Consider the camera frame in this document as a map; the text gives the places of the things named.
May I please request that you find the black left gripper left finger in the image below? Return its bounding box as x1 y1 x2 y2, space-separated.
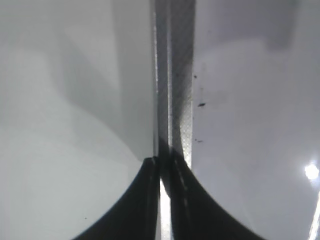
75 156 160 240

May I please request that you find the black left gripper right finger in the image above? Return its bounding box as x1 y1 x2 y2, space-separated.
169 151 262 240

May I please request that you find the white whiteboard with aluminium frame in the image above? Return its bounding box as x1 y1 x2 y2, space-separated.
152 0 320 240

